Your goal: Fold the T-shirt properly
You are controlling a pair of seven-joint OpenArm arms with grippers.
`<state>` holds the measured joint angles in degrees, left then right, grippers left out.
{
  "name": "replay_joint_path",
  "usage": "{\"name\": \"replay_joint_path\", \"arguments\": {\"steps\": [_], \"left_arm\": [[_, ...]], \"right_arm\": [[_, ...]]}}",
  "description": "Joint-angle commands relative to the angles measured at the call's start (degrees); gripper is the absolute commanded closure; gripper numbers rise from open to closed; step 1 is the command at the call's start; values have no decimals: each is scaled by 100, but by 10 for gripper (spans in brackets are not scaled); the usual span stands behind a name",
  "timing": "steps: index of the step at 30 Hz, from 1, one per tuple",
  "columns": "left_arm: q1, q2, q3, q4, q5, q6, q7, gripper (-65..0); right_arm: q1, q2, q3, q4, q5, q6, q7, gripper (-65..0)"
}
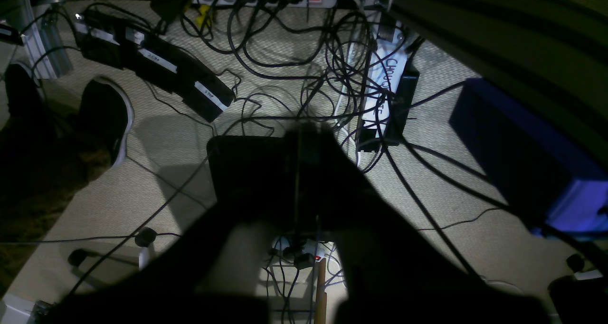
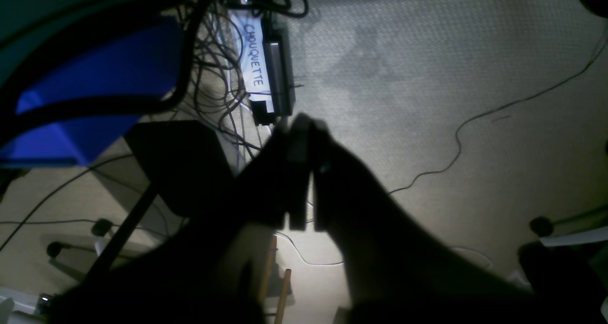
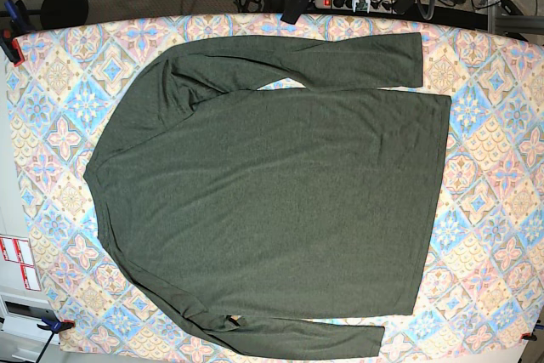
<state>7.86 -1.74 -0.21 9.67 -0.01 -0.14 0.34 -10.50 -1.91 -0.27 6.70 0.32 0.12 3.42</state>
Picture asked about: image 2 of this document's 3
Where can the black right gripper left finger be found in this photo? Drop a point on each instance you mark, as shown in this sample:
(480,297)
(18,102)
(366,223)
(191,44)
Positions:
(209,272)

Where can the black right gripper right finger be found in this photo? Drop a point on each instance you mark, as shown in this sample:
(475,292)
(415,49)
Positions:
(398,273)

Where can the black table leg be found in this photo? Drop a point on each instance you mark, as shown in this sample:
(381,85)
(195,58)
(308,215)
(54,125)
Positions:
(103,265)

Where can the blue plastic box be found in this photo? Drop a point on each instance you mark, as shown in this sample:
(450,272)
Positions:
(145,62)

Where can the white labelled power strip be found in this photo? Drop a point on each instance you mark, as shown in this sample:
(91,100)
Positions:
(265,64)

